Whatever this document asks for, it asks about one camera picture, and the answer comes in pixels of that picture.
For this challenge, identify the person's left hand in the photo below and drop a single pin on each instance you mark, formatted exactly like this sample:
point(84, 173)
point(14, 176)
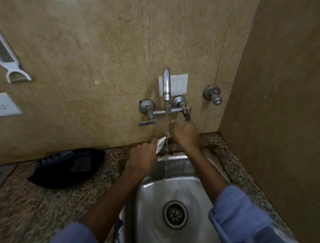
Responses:
point(141, 156)

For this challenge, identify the person's right hand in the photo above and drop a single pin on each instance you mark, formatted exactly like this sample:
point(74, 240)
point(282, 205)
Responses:
point(187, 136)

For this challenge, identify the person's right fingers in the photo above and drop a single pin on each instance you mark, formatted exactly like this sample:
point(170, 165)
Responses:
point(188, 126)

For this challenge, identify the person's left fingers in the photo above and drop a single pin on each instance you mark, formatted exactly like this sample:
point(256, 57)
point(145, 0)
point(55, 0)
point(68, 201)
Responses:
point(154, 143)

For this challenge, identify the small white plastic piece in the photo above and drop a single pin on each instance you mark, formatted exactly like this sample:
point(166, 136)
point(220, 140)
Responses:
point(161, 144)

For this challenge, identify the person's right forearm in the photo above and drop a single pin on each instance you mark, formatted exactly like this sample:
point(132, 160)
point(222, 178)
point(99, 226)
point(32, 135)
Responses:
point(203, 170)

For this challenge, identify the person's left forearm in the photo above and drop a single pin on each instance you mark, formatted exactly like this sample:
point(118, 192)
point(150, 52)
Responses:
point(115, 197)

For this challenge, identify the stainless steel sink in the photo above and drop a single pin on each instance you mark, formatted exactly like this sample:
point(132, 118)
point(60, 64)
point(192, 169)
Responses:
point(160, 192)

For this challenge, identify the round metal sink drain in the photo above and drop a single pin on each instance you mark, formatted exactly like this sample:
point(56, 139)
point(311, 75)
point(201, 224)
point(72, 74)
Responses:
point(175, 214)

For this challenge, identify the blue right shirt sleeve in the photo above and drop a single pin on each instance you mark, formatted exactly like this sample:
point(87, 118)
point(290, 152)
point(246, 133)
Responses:
point(240, 215)

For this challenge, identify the blue shirt sleeve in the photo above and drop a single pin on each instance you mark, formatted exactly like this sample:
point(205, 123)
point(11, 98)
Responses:
point(72, 234)
point(240, 215)

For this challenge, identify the blue left shirt sleeve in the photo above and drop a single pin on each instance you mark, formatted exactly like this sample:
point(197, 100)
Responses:
point(72, 234)

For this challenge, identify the white hanging peeler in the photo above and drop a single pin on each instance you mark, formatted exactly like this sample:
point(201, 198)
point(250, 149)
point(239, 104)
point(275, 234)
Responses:
point(11, 63)

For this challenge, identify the metal wall valve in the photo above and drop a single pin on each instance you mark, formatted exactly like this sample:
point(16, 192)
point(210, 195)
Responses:
point(213, 95)

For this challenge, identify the white switch plate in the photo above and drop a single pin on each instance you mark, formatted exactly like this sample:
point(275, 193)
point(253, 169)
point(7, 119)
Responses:
point(178, 85)

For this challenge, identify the metal wall mixer tap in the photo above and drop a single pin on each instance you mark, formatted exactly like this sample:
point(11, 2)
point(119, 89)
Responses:
point(166, 85)

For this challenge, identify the white wall socket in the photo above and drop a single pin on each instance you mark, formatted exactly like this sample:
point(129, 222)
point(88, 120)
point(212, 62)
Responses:
point(8, 105)

